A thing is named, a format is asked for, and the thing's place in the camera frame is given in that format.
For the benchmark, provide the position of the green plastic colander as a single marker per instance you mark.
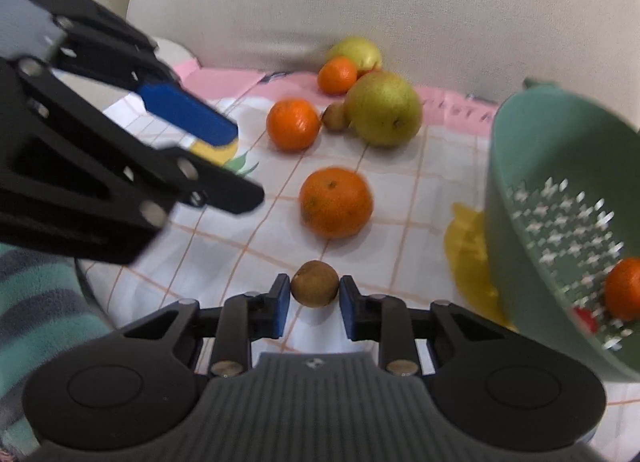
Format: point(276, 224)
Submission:
point(540, 167)

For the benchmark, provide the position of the teal striped blanket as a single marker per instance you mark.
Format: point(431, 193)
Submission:
point(40, 312)

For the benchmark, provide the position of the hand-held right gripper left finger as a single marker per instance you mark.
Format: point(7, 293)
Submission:
point(281, 309)

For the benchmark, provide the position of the small brown kiwi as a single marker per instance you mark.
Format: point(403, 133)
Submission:
point(334, 117)
point(315, 287)

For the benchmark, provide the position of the green pear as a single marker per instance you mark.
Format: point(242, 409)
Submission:
point(383, 108)

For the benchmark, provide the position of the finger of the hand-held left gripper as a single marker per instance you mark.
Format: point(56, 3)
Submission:
point(225, 189)
point(190, 114)

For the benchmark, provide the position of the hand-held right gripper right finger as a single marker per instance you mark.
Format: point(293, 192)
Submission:
point(349, 312)

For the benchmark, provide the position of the yellow lemon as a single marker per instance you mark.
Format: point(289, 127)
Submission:
point(356, 51)

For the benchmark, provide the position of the red cherry tomato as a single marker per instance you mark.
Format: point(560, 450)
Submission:
point(586, 320)

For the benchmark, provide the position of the checked lemon print tablecloth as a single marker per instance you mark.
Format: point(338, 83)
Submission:
point(225, 252)

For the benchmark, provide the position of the large orange mandarin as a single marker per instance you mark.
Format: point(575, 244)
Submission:
point(336, 202)

